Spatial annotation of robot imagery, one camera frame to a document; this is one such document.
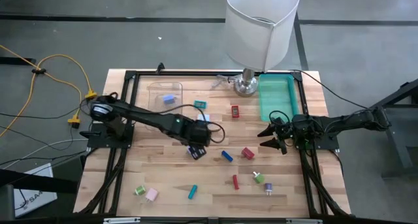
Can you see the black clamp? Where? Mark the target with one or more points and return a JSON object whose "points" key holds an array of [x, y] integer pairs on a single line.
{"points": [[160, 68]]}

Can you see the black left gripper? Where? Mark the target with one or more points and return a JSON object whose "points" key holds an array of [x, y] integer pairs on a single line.
{"points": [[197, 153]]}

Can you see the red digital clock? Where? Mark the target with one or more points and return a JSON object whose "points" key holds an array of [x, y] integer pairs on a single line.
{"points": [[235, 111]]}

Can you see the black aluminium table frame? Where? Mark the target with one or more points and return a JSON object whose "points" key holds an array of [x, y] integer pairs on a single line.
{"points": [[196, 73]]}

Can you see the purple wall charger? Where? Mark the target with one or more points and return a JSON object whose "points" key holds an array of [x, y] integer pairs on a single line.
{"points": [[268, 187]]}

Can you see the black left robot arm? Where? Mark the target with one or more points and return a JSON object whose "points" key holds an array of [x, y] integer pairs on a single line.
{"points": [[147, 118]]}

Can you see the pale blue flat box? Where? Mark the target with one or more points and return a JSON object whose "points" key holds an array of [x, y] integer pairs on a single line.
{"points": [[203, 117]]}

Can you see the pink wall charger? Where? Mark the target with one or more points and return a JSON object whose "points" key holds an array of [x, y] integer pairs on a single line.
{"points": [[151, 194]]}

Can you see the white shade table lamp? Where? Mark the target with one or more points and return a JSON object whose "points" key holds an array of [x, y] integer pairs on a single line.
{"points": [[258, 28]]}

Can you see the green charger white plug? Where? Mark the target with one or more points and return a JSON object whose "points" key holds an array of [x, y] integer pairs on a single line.
{"points": [[258, 178]]}

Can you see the blue small rectangular block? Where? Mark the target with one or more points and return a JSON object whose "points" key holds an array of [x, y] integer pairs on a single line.
{"points": [[227, 155]]}

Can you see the black metal stand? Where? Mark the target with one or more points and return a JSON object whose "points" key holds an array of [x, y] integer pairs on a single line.
{"points": [[396, 136]]}

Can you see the green plastic tray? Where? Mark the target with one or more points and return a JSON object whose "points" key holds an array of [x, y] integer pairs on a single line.
{"points": [[277, 96]]}

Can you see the black floor bar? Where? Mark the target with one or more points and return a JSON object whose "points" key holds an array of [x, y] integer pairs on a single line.
{"points": [[16, 60]]}

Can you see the black beam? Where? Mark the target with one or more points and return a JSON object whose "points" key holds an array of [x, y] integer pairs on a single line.
{"points": [[39, 184]]}

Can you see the blue slim wall charger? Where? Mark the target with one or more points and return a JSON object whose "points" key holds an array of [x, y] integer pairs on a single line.
{"points": [[168, 99]]}

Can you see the red small rectangular block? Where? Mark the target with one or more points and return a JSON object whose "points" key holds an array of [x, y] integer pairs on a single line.
{"points": [[235, 182]]}

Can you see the clear plastic tray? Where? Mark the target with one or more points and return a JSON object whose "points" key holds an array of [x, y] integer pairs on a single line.
{"points": [[156, 93]]}

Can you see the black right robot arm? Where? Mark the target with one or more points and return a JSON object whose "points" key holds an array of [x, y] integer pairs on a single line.
{"points": [[343, 122]]}

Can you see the silver metal bracket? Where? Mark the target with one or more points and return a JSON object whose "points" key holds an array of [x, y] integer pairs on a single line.
{"points": [[121, 221], [303, 221]]}

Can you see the white printed sign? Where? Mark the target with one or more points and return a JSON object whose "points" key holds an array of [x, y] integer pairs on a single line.
{"points": [[36, 198]]}

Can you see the translucent green wall charger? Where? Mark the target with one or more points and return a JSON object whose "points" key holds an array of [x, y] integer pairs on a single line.
{"points": [[140, 190]]}

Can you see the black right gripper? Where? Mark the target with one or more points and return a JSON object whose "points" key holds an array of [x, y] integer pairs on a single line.
{"points": [[284, 134]]}

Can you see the teal digital clock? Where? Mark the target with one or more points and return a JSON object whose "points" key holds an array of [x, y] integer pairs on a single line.
{"points": [[200, 104], [192, 191]]}

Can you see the clear plastic bag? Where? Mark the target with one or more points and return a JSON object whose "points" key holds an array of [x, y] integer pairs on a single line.
{"points": [[219, 83]]}

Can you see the red wall charger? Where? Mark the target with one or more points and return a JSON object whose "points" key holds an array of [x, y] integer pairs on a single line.
{"points": [[248, 153]]}

